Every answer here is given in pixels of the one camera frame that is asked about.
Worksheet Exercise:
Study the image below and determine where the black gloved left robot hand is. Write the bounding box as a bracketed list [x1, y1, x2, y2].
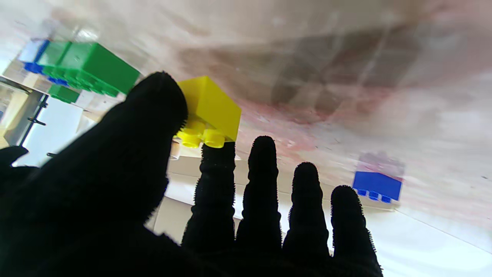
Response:
[0, 72, 384, 277]

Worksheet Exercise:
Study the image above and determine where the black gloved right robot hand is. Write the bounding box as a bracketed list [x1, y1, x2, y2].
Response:
[0, 145, 30, 170]

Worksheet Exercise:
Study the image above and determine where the blue toy brick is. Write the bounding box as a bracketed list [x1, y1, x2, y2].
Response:
[17, 38, 69, 86]
[352, 171, 402, 204]

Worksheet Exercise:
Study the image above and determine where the yellow toy brick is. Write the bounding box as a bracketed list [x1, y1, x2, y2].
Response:
[175, 76, 242, 149]

